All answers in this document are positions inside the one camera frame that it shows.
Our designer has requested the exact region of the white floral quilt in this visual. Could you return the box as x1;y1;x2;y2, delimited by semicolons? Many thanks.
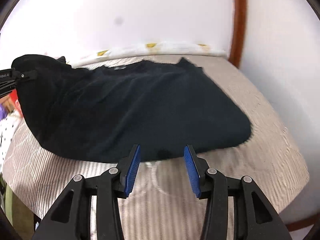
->
0;110;22;173

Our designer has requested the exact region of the green blanket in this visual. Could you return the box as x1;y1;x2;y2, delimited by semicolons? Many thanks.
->
4;185;34;239

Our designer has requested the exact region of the red paper shopping bag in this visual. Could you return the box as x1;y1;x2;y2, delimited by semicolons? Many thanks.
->
9;90;23;117

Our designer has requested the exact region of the black sweatshirt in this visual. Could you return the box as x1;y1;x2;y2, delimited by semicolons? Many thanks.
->
11;55;251;163

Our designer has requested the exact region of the brown wooden door frame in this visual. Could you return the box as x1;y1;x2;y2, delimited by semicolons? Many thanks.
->
228;0;247;68

